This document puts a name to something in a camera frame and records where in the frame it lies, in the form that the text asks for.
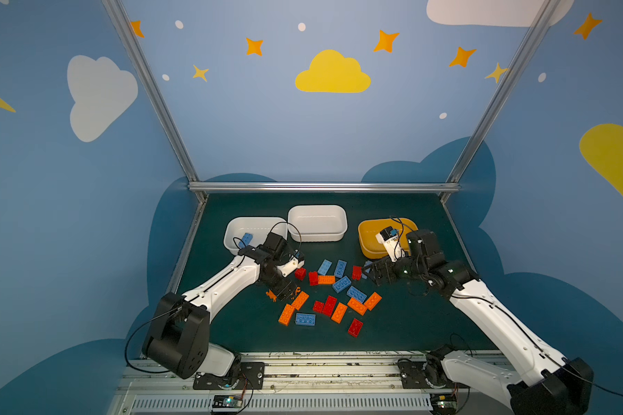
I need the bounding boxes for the small red lego lower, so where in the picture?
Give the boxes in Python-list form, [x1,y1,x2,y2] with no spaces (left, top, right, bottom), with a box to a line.
[313,301,325,313]

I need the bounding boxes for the aluminium frame post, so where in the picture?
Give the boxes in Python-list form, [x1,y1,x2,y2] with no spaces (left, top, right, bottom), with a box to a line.
[101,0,198,182]
[446,0,562,191]

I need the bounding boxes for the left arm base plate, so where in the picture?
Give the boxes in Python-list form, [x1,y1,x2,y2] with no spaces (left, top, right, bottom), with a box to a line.
[192,361,265,391]

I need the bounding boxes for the blue lego on edge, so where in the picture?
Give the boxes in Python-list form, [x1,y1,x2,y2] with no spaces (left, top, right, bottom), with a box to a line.
[362,260,372,279]

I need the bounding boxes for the red lego bottom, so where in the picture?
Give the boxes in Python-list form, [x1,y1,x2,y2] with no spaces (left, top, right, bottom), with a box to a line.
[348,318,363,338]

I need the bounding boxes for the white left plastic bin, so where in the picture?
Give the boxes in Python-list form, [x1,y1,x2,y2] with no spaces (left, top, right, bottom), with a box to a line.
[223,217,288,255]

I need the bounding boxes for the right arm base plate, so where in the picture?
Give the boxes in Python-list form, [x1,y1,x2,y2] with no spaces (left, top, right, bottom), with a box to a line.
[396,358,451,389]

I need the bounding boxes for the horizontal aluminium frame rail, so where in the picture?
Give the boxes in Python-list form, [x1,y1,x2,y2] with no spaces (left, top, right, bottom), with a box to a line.
[188,181,460,194]

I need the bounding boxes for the long red lego brick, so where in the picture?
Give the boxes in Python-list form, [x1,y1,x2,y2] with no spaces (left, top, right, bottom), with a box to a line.
[322,296,337,317]

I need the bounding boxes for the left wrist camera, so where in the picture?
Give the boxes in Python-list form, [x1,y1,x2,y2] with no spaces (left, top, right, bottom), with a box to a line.
[277,257,305,278]

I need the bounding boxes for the orange lego row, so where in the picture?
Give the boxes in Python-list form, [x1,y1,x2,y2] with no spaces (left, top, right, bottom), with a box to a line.
[318,276,336,285]

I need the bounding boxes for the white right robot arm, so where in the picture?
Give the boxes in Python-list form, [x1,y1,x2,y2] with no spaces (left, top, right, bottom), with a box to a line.
[367,227,594,414]

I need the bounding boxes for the white middle plastic bin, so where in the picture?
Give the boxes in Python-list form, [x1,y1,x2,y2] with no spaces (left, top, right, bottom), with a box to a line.
[287,205,348,243]

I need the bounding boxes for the left side floor rail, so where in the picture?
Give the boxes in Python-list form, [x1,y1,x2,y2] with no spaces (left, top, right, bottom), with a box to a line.
[139,193,209,359]

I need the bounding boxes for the right green circuit board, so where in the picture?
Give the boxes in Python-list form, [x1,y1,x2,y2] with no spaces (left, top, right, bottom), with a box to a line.
[430,394,459,415]

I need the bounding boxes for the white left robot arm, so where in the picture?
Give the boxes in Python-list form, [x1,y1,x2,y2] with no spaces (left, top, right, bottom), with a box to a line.
[142,232,305,389]

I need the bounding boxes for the right aluminium frame post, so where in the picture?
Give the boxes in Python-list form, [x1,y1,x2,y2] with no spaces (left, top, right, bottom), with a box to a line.
[446,0,562,191]

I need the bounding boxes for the floor rail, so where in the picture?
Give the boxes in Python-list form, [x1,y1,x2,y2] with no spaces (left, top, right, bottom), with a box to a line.
[139,193,209,359]
[439,193,474,268]

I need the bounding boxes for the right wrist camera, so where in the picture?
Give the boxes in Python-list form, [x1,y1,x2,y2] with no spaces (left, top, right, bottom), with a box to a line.
[376,227,406,262]

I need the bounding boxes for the green circuit board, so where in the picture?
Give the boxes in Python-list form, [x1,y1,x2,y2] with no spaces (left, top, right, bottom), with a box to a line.
[430,394,459,415]
[211,395,245,412]

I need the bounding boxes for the yellow plastic bin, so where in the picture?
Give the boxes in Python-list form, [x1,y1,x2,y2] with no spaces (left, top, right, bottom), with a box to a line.
[358,218,418,260]

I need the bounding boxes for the right side floor rail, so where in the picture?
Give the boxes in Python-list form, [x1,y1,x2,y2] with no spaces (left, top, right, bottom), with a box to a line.
[439,193,474,268]

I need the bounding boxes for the left aluminium frame post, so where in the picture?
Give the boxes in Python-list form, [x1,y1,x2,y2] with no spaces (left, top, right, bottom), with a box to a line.
[101,0,198,182]

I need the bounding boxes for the white plastic bin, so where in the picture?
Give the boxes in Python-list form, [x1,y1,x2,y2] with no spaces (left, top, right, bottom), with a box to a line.
[223,217,288,255]
[287,205,348,243]

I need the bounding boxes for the small red lego brick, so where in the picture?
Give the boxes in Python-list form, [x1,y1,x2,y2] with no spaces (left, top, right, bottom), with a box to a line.
[294,268,307,281]

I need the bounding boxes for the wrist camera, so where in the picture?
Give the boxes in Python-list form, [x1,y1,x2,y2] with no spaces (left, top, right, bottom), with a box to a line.
[376,227,406,262]
[277,257,305,278]

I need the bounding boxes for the left green circuit board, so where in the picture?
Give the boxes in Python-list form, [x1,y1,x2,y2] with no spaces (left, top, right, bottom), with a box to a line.
[211,395,245,412]

